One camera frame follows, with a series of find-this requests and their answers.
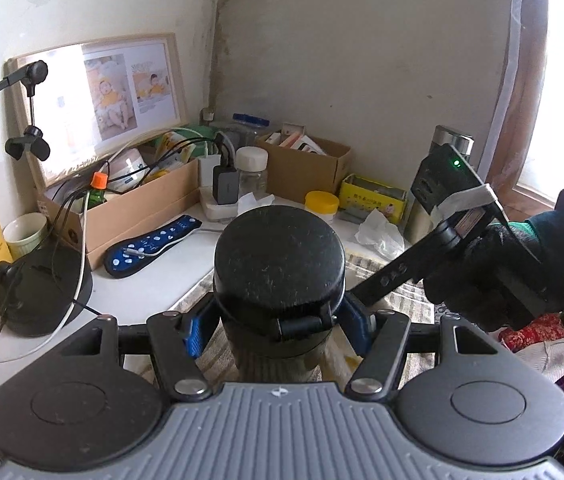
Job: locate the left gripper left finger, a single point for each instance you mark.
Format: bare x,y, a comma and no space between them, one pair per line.
177,340

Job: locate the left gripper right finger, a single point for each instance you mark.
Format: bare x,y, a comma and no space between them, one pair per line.
380,339

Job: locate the black thermos bottle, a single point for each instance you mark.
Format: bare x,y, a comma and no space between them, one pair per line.
278,280

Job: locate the black gloved right hand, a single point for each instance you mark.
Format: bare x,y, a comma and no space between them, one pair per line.
468,284

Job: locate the steel thermos bottle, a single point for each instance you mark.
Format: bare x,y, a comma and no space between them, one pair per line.
417,222

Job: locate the blue white dotted case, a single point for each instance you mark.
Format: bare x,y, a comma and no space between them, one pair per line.
129,256

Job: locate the crumpled white tissue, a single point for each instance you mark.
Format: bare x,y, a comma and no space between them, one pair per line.
377,233

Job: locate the yellow green tin box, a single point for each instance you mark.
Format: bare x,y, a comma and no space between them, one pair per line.
359,196

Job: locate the long cardboard box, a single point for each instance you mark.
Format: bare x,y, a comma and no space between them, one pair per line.
145,209

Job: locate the white power strip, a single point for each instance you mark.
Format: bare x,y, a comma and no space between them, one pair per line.
212,210

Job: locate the yellow lid plastic jar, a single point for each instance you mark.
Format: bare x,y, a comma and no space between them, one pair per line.
323,204

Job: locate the black charger plug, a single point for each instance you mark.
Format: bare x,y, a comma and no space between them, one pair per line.
225,185

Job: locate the orange cap green bottle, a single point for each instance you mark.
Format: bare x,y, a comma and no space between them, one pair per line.
98,188

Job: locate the white jar in box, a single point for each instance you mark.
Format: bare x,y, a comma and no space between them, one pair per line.
126,170

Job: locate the pale green ceramic cup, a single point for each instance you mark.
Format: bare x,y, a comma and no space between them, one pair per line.
25,233

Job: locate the small cardboard box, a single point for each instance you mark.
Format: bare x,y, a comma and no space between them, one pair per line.
292,174

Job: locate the white lid glass jar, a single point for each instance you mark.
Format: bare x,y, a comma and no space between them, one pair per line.
252,164

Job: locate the wooden picture frame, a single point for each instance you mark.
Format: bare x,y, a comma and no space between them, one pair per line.
98,98

